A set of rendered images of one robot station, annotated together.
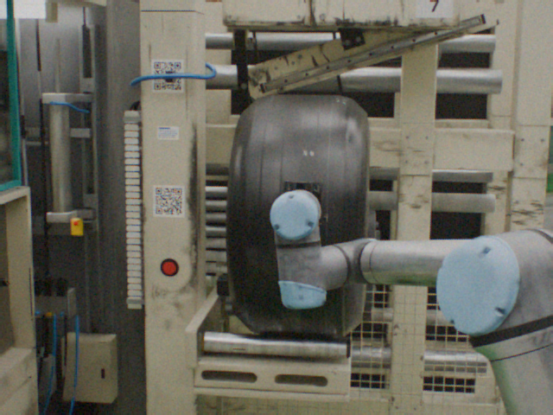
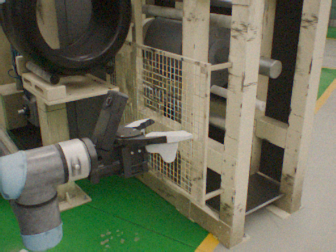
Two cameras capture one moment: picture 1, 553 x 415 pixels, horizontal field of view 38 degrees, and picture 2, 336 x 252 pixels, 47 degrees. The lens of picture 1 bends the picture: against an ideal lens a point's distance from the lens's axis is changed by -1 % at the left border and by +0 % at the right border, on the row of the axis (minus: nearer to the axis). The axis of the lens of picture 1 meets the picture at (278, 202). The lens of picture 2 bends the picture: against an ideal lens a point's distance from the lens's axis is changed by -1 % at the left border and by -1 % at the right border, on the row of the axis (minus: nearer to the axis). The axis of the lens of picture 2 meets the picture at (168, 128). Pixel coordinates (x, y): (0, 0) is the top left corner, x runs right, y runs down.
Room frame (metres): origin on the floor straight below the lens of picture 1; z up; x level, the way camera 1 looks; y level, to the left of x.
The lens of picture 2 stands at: (0.98, -1.75, 1.38)
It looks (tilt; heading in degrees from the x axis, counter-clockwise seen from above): 23 degrees down; 47
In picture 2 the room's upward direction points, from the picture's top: straight up
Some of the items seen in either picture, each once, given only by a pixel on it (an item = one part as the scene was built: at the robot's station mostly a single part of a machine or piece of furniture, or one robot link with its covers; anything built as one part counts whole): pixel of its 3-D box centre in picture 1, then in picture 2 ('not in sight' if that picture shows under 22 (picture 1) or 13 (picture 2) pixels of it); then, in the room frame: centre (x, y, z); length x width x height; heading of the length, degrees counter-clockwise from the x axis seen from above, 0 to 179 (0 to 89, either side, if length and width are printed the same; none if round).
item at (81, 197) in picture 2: not in sight; (63, 195); (1.92, 0.25, 0.02); 0.27 x 0.27 x 0.04; 84
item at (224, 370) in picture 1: (272, 371); (42, 84); (1.78, 0.01, 0.83); 0.36 x 0.09 x 0.06; 84
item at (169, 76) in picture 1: (174, 73); not in sight; (1.92, 0.25, 1.51); 0.19 x 0.19 x 0.06; 84
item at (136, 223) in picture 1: (137, 210); not in sight; (1.90, 0.34, 1.19); 0.05 x 0.04 x 0.48; 174
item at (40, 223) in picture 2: not in sight; (37, 213); (1.22, -1.13, 0.94); 0.11 x 0.08 x 0.11; 80
